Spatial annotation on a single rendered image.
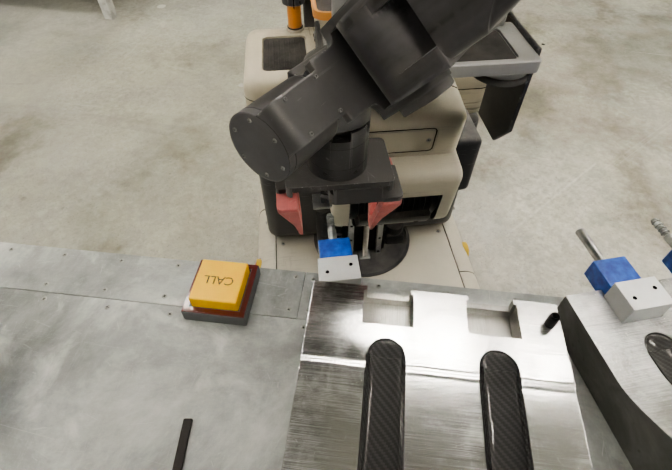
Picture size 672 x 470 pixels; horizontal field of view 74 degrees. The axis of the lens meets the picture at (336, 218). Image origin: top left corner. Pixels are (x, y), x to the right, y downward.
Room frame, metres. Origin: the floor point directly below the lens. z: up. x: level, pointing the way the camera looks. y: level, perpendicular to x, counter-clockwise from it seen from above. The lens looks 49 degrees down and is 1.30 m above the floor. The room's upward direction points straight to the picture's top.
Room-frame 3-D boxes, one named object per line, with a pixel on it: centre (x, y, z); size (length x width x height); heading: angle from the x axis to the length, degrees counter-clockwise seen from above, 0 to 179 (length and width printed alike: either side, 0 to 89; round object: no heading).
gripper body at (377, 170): (0.32, 0.00, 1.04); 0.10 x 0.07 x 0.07; 96
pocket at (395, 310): (0.24, -0.06, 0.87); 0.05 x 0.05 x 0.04; 83
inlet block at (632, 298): (0.31, -0.33, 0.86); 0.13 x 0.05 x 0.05; 10
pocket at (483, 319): (0.23, -0.16, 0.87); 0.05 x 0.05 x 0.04; 83
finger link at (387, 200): (0.33, -0.03, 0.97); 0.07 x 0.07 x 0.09; 6
